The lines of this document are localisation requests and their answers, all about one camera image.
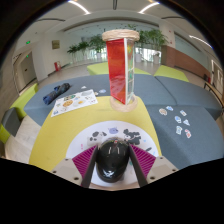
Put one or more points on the scattered small paper stickers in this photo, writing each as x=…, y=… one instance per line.
x=178, y=119

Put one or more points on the grey upholstered bench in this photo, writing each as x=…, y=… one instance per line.
x=186, y=93
x=200, y=146
x=96, y=81

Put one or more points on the lime green bench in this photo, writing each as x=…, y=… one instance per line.
x=96, y=68
x=171, y=72
x=25, y=100

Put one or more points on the ceiling strip lights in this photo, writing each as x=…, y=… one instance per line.
x=80, y=7

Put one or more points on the wooden slat bench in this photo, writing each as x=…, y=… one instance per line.
x=215, y=95

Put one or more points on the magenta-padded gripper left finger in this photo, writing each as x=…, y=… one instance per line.
x=68, y=168

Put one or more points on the dark grey seat block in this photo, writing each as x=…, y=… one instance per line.
x=10, y=121

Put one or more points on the white sticker sheet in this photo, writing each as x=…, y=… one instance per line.
x=73, y=102

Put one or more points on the brown wall plaque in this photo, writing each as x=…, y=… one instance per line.
x=55, y=44

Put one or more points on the red fire extinguisher box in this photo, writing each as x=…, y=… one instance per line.
x=57, y=66

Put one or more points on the round white printed mouse pad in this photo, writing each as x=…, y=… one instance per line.
x=83, y=140

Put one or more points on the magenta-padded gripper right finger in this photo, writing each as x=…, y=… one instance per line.
x=160, y=166

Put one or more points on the black computer mouse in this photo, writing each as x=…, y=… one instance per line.
x=112, y=160

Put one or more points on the row of potted plants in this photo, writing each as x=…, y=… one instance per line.
x=95, y=43

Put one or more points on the red panel tower wooden ends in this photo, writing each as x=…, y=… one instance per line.
x=116, y=70

